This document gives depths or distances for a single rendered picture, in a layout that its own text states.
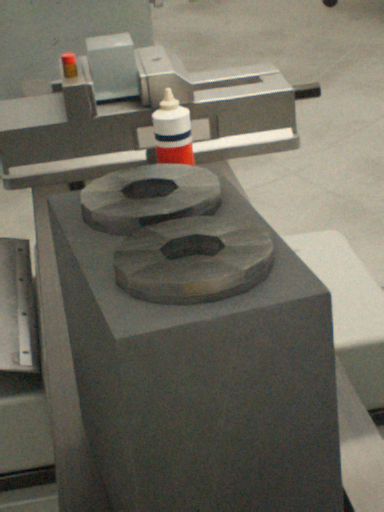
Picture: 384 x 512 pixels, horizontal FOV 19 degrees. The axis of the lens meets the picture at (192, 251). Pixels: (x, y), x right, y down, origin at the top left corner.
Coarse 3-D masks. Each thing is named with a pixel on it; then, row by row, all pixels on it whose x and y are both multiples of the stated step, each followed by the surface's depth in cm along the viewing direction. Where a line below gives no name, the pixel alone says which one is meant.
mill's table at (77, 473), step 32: (32, 96) 167; (224, 160) 135; (32, 192) 132; (64, 320) 102; (64, 352) 97; (64, 384) 92; (352, 384) 88; (64, 416) 88; (352, 416) 84; (64, 448) 84; (352, 448) 80; (64, 480) 80; (96, 480) 80; (352, 480) 77
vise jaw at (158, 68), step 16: (144, 48) 141; (160, 48) 141; (144, 64) 135; (160, 64) 134; (176, 64) 136; (144, 80) 131; (160, 80) 131; (176, 80) 131; (144, 96) 132; (160, 96) 132; (176, 96) 132; (192, 96) 132
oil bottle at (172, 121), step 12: (168, 96) 125; (168, 108) 125; (180, 108) 126; (156, 120) 125; (168, 120) 124; (180, 120) 125; (156, 132) 126; (168, 132) 125; (180, 132) 125; (156, 144) 127; (168, 144) 126; (180, 144) 126; (168, 156) 126; (180, 156) 126; (192, 156) 128
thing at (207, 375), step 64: (64, 192) 78; (128, 192) 75; (192, 192) 72; (64, 256) 74; (128, 256) 65; (192, 256) 67; (256, 256) 63; (128, 320) 61; (192, 320) 60; (256, 320) 61; (320, 320) 62; (128, 384) 60; (192, 384) 61; (256, 384) 62; (320, 384) 63; (128, 448) 62; (192, 448) 63; (256, 448) 64; (320, 448) 65
